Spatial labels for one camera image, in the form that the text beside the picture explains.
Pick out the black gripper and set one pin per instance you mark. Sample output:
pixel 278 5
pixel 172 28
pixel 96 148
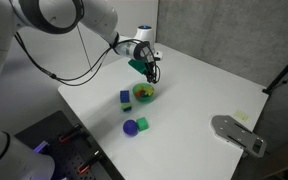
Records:
pixel 150 56

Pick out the yellow spiky toy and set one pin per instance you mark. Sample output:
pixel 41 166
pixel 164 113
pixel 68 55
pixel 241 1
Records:
pixel 147 91

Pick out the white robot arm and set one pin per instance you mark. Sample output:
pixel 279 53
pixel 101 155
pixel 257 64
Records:
pixel 18 161

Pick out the green plastic bowl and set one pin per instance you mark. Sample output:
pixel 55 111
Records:
pixel 143 99

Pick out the orange toy in bowl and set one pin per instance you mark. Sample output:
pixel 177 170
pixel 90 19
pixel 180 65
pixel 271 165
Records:
pixel 138 94

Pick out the blue foam cube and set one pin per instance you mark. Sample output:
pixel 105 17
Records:
pixel 124 96

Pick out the green foam cube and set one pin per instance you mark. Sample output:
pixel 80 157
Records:
pixel 142 124

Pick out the green and blue foam block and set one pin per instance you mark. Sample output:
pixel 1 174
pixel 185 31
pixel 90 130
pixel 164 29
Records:
pixel 126 106

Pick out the purple spiky ball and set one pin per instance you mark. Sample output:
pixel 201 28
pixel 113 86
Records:
pixel 130 127

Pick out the grey metal mounting plate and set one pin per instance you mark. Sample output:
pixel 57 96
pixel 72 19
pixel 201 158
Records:
pixel 231 131

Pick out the yellow sticky note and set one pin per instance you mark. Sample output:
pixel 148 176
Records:
pixel 241 115

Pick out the upper orange black clamp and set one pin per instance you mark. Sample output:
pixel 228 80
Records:
pixel 67 136

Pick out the orange black clamp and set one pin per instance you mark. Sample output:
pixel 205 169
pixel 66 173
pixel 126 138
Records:
pixel 89 162
pixel 67 136

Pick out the black perforated base board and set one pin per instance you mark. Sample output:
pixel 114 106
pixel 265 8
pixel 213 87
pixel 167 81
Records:
pixel 70 155

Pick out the lower orange black clamp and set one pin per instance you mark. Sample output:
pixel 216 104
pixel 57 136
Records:
pixel 89 162

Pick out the black tripod leg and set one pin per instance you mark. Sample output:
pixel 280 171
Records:
pixel 277 82

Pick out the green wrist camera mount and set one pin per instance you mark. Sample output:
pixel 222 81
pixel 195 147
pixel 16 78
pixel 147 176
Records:
pixel 138 66

